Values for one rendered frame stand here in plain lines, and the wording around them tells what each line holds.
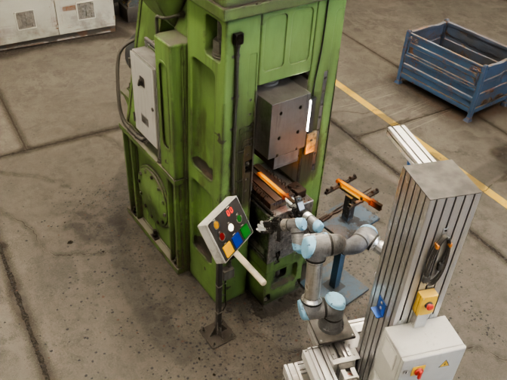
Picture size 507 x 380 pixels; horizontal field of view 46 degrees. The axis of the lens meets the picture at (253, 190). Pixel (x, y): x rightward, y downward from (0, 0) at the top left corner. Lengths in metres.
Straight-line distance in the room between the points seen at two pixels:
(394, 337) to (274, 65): 1.71
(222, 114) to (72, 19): 5.37
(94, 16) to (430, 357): 6.93
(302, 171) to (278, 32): 1.16
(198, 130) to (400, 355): 1.98
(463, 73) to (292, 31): 3.98
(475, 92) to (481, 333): 3.25
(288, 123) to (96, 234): 2.29
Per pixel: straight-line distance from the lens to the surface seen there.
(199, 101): 3.89
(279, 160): 3.84
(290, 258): 4.46
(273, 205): 4.05
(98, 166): 6.12
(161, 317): 4.60
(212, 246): 3.59
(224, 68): 3.42
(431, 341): 3.07
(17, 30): 8.57
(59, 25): 8.69
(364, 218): 4.41
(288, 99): 3.62
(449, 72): 7.44
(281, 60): 3.65
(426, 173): 2.69
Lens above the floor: 3.52
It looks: 38 degrees down
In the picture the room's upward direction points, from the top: 4 degrees clockwise
